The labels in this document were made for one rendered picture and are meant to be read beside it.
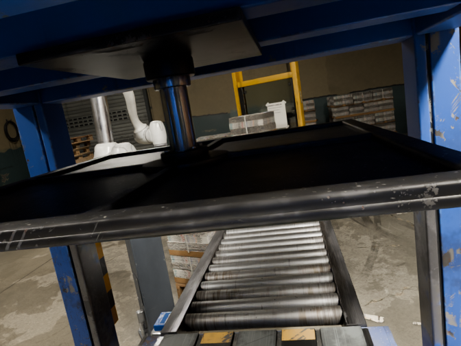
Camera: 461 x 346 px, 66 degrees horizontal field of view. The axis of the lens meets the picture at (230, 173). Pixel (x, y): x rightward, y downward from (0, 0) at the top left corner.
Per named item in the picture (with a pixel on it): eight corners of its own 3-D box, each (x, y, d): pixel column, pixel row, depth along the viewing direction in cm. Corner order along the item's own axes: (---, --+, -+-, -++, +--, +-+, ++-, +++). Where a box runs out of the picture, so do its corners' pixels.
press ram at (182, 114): (170, 156, 54) (153, 66, 52) (213, 150, 53) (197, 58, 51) (154, 164, 48) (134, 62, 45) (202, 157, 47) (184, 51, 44)
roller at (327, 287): (197, 301, 121) (195, 288, 120) (339, 293, 113) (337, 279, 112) (193, 309, 116) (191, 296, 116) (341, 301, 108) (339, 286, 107)
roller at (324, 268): (206, 282, 134) (203, 270, 133) (334, 273, 125) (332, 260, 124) (202, 289, 129) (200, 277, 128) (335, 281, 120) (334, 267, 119)
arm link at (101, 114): (108, 178, 217) (90, 178, 232) (130, 174, 229) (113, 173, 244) (85, 49, 206) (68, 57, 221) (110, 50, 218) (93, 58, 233)
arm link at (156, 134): (171, 141, 238) (159, 143, 247) (167, 119, 235) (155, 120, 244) (158, 144, 230) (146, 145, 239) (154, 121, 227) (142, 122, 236)
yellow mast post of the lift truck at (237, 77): (252, 215, 424) (230, 64, 394) (256, 213, 432) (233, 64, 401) (259, 215, 420) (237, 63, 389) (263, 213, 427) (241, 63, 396)
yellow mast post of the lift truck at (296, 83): (306, 216, 390) (285, 51, 359) (308, 213, 397) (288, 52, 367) (313, 216, 385) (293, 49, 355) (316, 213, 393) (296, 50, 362)
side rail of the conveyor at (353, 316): (313, 210, 221) (311, 191, 219) (322, 209, 220) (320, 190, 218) (350, 366, 91) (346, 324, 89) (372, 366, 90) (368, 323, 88)
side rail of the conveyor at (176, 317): (234, 217, 230) (232, 200, 228) (243, 217, 229) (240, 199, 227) (166, 371, 101) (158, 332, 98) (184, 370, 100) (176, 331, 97)
